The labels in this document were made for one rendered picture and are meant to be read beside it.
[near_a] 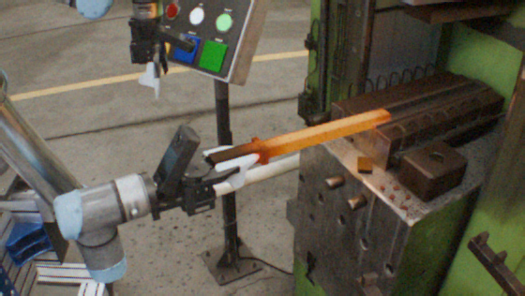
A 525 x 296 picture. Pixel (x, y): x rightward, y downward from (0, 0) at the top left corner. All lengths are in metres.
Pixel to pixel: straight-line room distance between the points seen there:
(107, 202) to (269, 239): 1.38
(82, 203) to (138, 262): 1.29
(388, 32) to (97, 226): 0.82
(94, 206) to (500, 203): 0.76
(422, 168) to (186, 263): 1.31
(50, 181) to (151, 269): 1.21
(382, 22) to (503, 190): 0.50
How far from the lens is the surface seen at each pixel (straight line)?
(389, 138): 0.91
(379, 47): 1.16
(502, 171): 0.92
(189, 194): 0.75
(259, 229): 2.07
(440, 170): 0.88
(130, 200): 0.72
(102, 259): 0.78
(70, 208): 0.72
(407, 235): 0.87
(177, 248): 2.02
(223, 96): 1.41
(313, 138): 0.85
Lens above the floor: 1.48
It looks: 35 degrees down
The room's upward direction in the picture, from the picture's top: straight up
